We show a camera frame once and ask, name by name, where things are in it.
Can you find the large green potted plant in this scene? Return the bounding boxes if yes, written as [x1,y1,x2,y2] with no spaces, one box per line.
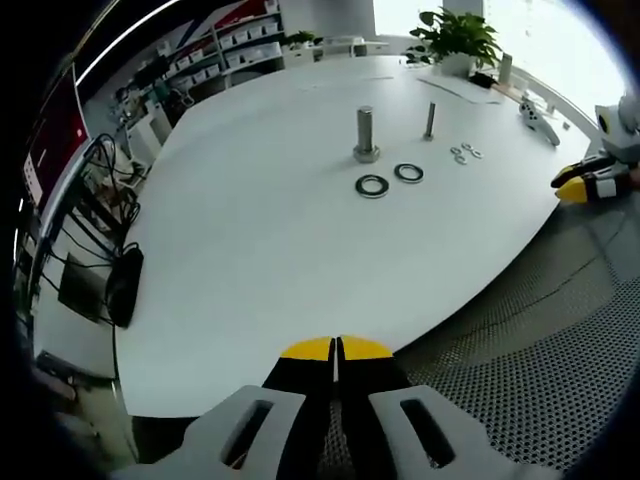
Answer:
[408,8,504,77]

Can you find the white paper sheets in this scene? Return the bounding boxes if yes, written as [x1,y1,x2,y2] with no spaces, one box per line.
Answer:
[416,74,502,106]

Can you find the large dark steel washer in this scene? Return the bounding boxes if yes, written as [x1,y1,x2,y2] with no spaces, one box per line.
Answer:
[393,162,426,185]
[354,173,391,200]

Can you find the grey perforated mesh chair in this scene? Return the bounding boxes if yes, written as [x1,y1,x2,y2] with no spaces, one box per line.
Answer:
[397,202,640,474]

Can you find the thin steel threaded stud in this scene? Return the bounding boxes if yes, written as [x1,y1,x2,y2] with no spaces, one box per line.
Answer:
[422,101,438,143]

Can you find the shelf with white bins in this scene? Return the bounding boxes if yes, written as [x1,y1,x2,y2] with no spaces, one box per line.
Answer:
[162,8,287,94]

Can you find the small green potted plant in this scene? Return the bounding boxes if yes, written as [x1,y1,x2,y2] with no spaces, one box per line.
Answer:
[283,30,317,50]

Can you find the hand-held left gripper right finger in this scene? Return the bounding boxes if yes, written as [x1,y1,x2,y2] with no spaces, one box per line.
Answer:
[336,334,566,480]

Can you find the black bag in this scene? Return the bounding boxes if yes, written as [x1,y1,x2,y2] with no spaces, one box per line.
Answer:
[106,242,146,330]

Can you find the bundle of black cables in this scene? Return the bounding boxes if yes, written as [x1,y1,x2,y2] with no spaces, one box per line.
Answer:
[63,131,145,264]

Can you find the white low cabinet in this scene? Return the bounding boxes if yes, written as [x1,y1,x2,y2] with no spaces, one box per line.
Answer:
[125,98,177,167]

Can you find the black flat box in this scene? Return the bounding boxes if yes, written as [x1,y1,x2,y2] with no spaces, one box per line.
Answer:
[57,251,110,325]

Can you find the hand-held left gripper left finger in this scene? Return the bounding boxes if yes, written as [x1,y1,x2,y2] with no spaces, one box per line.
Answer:
[112,336,335,480]

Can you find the red screen monitor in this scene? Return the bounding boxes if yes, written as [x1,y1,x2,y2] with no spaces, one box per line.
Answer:
[21,63,92,212]

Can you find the thick steel threaded stud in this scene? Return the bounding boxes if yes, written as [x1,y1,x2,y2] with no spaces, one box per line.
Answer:
[352,105,383,164]

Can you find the white handheld controller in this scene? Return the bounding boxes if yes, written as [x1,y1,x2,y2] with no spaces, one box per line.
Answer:
[518,96,562,147]

